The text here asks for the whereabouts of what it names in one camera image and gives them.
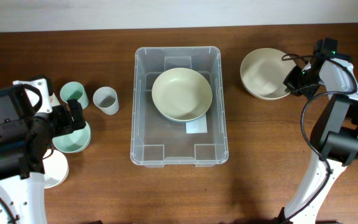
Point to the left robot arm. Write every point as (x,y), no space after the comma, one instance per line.
(28,124)

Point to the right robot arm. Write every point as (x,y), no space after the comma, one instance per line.
(334,137)

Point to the clear plastic storage bin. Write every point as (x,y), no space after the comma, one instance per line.
(157,141)

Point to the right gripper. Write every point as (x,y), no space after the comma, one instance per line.
(290,87)

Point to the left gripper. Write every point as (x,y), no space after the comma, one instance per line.
(63,113)

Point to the beige cup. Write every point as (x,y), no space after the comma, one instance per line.
(53,100)

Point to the white bowl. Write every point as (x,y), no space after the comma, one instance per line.
(56,168)

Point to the beige bowl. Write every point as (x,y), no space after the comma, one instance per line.
(182,90)
(263,73)

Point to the mint green cup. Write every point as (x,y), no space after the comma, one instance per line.
(76,91)

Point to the grey cup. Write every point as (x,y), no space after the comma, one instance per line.
(106,99)

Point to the mint green bowl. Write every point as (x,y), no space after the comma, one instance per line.
(75,142)

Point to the white label in bin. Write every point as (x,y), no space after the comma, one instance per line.
(197,126)

